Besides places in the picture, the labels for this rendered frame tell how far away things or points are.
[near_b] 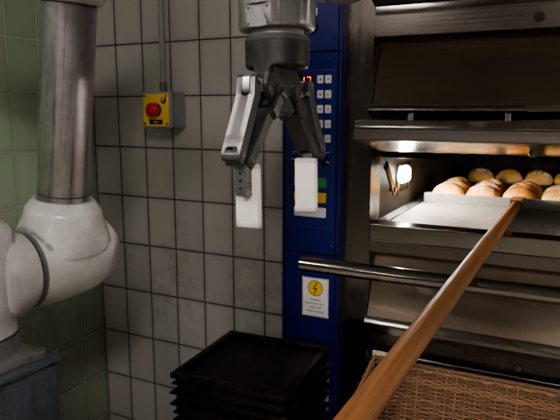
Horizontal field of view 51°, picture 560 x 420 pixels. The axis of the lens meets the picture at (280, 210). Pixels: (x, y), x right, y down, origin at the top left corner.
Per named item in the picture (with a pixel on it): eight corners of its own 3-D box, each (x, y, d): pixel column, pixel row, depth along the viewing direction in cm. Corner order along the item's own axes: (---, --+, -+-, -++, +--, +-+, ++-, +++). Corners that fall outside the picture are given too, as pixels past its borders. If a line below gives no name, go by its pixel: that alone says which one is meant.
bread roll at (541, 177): (522, 184, 224) (524, 170, 223) (525, 182, 230) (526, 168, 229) (552, 186, 219) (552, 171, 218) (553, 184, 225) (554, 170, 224)
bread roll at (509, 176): (493, 182, 229) (494, 168, 228) (497, 181, 235) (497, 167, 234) (521, 184, 224) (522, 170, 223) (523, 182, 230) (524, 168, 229)
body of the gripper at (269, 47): (268, 42, 74) (269, 117, 75) (229, 33, 66) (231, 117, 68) (322, 37, 70) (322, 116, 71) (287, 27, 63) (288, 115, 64)
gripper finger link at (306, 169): (294, 157, 76) (297, 157, 77) (294, 212, 77) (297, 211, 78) (315, 158, 75) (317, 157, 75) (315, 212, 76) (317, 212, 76)
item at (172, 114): (158, 127, 173) (157, 92, 171) (186, 127, 168) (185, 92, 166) (142, 127, 166) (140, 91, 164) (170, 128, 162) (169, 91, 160)
